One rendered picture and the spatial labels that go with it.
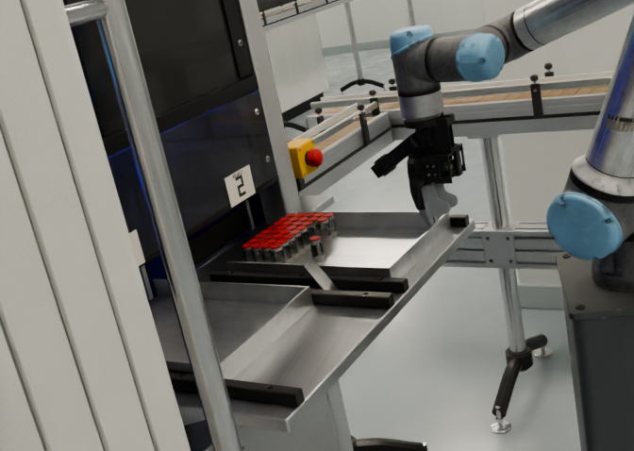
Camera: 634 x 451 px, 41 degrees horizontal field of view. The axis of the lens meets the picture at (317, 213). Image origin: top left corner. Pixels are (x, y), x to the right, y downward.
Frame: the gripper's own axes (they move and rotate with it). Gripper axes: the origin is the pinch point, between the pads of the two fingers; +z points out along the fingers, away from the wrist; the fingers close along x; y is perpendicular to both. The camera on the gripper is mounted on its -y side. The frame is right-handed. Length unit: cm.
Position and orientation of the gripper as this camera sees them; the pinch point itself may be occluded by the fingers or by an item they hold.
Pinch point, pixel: (428, 222)
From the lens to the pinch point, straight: 157.7
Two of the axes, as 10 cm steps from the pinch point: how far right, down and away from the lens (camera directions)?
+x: 4.9, -3.6, 7.9
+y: 8.5, 0.0, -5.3
